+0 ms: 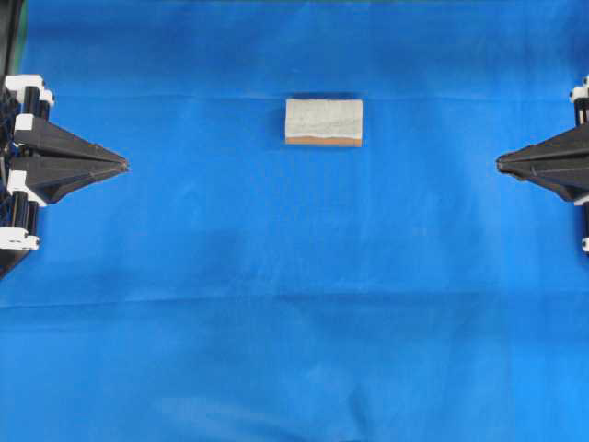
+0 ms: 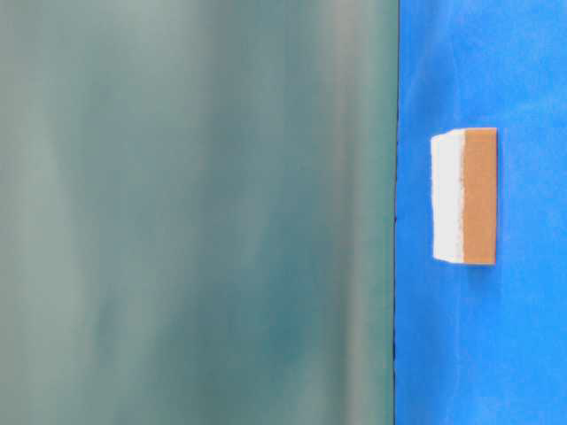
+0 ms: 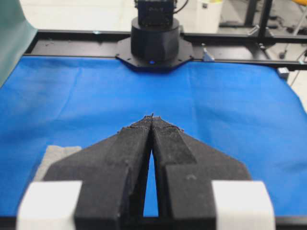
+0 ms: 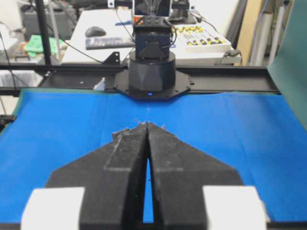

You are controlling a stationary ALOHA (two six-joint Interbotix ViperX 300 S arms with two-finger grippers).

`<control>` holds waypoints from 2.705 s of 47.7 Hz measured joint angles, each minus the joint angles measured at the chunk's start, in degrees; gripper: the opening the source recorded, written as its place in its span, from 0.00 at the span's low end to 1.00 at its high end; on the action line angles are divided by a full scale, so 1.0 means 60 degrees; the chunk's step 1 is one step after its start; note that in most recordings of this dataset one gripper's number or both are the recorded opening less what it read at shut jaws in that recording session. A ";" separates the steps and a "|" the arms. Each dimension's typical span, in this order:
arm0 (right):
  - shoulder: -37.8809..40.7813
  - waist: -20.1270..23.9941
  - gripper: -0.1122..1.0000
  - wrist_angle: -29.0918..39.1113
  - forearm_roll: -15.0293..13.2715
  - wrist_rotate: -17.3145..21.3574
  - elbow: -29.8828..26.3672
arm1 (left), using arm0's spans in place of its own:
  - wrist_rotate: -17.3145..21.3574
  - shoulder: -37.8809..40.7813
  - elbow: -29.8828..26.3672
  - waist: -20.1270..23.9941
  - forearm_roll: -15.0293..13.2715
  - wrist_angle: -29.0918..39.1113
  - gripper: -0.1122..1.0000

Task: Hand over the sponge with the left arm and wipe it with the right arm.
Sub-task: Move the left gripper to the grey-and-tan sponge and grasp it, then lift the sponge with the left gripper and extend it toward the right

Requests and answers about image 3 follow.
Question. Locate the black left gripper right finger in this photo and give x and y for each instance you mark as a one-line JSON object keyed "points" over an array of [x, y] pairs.
{"points": [[185, 168]]}

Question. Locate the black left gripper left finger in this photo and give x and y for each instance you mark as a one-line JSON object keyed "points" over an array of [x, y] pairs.
{"points": [[113, 173]]}

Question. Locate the grey and brown sponge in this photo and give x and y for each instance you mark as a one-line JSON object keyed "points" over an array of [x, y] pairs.
{"points": [[53, 154]]}

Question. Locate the blue table cloth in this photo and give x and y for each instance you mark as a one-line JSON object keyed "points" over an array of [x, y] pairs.
{"points": [[245, 111]]}

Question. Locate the green backdrop sheet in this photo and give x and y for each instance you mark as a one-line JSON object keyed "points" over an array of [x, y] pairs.
{"points": [[16, 35]]}

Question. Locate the black aluminium table frame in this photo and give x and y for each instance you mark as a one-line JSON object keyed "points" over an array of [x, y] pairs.
{"points": [[219, 48]]}

